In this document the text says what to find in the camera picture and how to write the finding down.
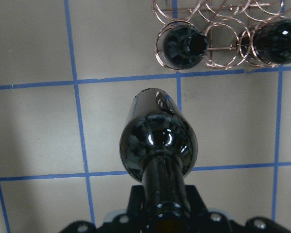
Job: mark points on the copper wire bottle basket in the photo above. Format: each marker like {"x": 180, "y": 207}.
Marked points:
{"x": 228, "y": 25}

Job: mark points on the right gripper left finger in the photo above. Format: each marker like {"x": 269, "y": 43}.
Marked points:
{"x": 136, "y": 201}

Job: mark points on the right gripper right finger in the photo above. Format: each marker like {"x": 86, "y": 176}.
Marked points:
{"x": 197, "y": 206}

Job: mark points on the dark wine bottle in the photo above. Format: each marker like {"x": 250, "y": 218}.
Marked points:
{"x": 184, "y": 47}
{"x": 270, "y": 42}
{"x": 158, "y": 148}

